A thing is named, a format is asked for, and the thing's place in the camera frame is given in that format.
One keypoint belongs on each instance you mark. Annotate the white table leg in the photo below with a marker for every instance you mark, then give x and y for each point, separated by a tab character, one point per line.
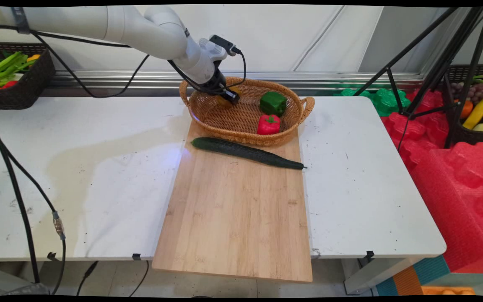
371	277

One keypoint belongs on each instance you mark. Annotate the dark green cucumber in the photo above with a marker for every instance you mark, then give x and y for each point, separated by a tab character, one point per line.
245	152

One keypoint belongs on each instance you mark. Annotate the yellow toy banana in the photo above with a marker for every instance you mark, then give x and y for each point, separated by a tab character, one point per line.
476	113

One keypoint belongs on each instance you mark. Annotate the teal and orange floor mat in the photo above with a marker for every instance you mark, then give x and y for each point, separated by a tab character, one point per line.
430	272

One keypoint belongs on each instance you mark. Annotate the large red foam mat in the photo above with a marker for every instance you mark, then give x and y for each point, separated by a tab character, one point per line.
455	201

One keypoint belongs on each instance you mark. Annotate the black woven fruit basket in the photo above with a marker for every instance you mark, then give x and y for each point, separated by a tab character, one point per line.
476	138

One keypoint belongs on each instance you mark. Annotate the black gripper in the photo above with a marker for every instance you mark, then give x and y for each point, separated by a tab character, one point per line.
216	82

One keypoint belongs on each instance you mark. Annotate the green toy celery stalks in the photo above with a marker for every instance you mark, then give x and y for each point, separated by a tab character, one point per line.
4	67

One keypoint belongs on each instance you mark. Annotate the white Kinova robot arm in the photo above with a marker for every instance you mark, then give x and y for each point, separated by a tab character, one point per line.
141	25

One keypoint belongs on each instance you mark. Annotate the red toy bell pepper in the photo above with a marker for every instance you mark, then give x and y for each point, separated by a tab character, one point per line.
268	126

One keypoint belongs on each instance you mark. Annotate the green foam mat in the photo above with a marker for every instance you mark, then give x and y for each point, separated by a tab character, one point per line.
386	102

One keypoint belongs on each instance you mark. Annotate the black camera tripod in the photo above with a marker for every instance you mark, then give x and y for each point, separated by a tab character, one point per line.
442	54

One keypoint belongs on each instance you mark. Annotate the green toy bell pepper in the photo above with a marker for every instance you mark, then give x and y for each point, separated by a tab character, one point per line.
273	103

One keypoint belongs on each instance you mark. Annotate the black woven vegetable basket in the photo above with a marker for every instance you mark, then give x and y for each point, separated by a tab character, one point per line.
27	90

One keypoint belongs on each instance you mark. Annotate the yellow toy bell pepper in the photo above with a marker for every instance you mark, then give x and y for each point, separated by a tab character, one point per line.
223	102

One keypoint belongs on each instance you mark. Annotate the oval wicker basket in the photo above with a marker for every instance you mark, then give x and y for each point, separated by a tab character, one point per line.
233	121

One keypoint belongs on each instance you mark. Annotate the orange toy fruit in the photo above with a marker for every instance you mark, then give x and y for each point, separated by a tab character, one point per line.
466	109

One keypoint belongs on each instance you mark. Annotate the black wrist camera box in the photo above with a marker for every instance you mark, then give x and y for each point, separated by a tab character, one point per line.
222	42

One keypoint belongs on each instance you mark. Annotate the metal wall rail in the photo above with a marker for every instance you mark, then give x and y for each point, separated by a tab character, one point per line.
266	76

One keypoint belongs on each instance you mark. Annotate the small red foam mat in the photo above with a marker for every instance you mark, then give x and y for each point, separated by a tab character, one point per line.
409	130

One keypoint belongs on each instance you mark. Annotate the bamboo cutting board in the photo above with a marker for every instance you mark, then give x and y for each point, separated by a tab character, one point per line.
233	218

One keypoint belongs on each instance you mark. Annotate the purple toy grapes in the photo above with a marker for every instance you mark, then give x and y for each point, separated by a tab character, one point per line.
474	92

